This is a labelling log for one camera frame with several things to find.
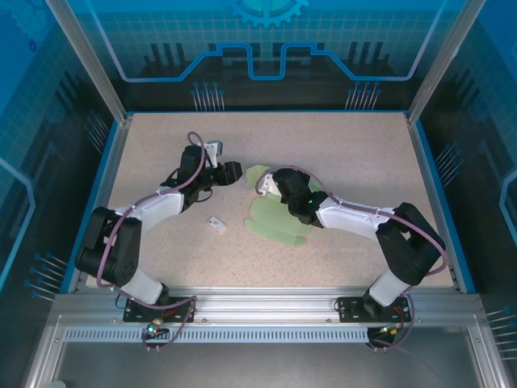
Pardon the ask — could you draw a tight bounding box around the grey metal bottom panel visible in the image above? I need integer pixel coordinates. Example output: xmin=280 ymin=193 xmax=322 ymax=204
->
xmin=23 ymin=314 xmax=517 ymax=388

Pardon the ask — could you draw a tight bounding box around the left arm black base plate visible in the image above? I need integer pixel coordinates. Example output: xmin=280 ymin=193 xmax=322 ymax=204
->
xmin=123 ymin=297 xmax=198 ymax=323

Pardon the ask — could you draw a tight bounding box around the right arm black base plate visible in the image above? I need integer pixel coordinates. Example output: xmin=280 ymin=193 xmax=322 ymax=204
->
xmin=337 ymin=297 xmax=412 ymax=323

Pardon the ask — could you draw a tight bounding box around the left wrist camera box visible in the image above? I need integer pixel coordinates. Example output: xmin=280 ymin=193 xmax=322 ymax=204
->
xmin=204 ymin=138 xmax=225 ymax=167

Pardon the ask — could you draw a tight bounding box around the aluminium table side rail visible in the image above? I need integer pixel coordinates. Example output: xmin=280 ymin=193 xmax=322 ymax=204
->
xmin=406 ymin=115 xmax=461 ymax=294
xmin=66 ymin=115 xmax=132 ymax=294

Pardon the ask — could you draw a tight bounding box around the aluminium cross rail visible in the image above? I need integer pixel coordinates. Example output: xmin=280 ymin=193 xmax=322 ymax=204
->
xmin=53 ymin=287 xmax=484 ymax=324

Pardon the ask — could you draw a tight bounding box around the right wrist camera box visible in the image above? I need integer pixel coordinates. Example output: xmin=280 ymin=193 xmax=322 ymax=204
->
xmin=257 ymin=172 xmax=276 ymax=198

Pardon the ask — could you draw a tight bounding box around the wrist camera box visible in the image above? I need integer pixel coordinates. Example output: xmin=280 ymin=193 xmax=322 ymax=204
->
xmin=257 ymin=172 xmax=276 ymax=198
xmin=204 ymin=138 xmax=225 ymax=167

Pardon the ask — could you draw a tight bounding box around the light green paper box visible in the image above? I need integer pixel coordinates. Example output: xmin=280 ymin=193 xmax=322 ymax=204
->
xmin=243 ymin=163 xmax=310 ymax=250

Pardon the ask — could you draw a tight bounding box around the aluminium frame post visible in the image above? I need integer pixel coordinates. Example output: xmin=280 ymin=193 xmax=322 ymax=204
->
xmin=405 ymin=0 xmax=488 ymax=124
xmin=44 ymin=0 xmax=134 ymax=124

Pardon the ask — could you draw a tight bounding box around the slotted grey cable duct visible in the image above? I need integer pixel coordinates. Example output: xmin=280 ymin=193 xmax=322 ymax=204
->
xmin=63 ymin=327 xmax=372 ymax=343

